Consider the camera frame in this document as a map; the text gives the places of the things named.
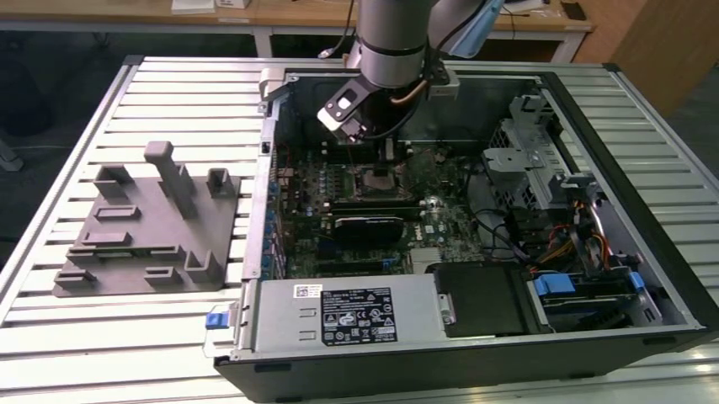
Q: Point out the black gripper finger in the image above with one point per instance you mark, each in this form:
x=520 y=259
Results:
x=387 y=155

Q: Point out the metal locking lever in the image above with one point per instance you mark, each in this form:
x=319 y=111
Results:
x=351 y=156

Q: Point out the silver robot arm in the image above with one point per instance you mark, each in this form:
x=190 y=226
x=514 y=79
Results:
x=394 y=42

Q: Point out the CPU socket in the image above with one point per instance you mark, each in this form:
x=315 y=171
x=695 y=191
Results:
x=376 y=187

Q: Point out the black RAM slot bank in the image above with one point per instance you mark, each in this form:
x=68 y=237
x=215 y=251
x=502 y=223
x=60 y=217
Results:
x=374 y=208
x=336 y=149

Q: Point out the black graphics card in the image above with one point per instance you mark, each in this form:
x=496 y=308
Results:
x=367 y=231

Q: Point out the metal disk bay cage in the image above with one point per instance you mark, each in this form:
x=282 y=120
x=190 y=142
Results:
x=522 y=168

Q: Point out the green motherboard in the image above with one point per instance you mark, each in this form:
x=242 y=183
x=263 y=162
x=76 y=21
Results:
x=455 y=248

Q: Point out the silver chipset heatsink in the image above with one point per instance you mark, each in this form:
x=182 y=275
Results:
x=426 y=258

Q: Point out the wooden desk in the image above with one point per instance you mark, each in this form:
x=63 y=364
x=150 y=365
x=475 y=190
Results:
x=539 y=23

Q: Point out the white paper box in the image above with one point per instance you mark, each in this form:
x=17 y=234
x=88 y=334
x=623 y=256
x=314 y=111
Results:
x=232 y=3
x=192 y=5

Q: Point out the small black device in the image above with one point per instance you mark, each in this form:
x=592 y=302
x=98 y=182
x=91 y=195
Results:
x=574 y=10

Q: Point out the hard disk in blue carrier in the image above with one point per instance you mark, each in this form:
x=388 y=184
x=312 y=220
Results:
x=552 y=285

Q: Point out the silver power supply unit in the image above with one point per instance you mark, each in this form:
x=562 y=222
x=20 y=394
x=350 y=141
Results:
x=280 y=320

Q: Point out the grey parts rack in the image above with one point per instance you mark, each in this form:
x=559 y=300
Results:
x=163 y=235

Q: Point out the blue case latch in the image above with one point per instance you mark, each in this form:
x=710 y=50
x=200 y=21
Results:
x=216 y=320

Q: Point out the wooden cabinet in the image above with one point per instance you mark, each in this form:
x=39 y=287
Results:
x=663 y=50

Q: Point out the black PC case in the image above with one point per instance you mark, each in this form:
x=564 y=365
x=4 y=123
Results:
x=394 y=379

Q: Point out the blue plastic clip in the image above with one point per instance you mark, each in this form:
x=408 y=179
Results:
x=635 y=282

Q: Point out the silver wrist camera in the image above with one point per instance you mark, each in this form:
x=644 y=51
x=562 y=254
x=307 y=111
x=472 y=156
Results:
x=343 y=113

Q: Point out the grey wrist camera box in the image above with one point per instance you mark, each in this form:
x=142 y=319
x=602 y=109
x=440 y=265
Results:
x=443 y=86

